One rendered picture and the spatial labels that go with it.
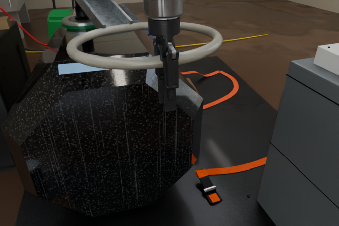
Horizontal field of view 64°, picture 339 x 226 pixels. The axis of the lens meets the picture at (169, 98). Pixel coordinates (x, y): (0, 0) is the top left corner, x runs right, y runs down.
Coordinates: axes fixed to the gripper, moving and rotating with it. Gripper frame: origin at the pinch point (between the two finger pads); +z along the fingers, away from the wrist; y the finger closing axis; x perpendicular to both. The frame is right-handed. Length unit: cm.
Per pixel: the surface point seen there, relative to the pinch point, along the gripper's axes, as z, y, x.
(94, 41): -3, 55, 14
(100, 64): -9.4, 4.8, 15.5
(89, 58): -10.3, 7.7, 17.8
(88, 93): 8.5, 28.9, 19.9
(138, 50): -1.9, 38.1, -1.3
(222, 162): 79, 53, -51
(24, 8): 27, 459, 99
